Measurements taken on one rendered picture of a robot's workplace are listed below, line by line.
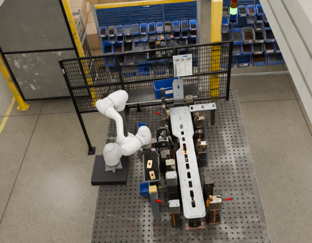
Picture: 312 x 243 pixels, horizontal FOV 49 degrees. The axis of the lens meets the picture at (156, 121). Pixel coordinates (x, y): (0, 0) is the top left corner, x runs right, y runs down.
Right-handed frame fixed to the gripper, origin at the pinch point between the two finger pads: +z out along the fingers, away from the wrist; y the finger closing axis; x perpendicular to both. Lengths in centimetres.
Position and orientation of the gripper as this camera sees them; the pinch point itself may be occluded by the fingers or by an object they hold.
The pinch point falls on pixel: (149, 160)
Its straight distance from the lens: 311.8
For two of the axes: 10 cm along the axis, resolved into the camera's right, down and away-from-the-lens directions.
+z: 0.9, 7.0, 7.0
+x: 1.3, -7.1, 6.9
